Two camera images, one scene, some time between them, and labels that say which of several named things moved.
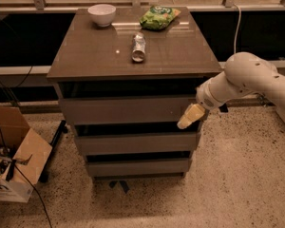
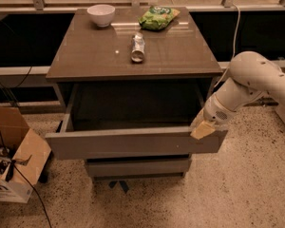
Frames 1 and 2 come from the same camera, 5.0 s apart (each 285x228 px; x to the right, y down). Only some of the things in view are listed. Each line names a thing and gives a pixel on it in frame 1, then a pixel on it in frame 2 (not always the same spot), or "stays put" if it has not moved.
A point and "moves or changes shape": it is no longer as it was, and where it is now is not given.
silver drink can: [139, 49] stays put
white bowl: [102, 13] stays put
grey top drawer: [92, 110] moves or changes shape
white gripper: [205, 98] -> [216, 112]
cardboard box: [10, 129] stays put
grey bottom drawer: [138, 167] stays put
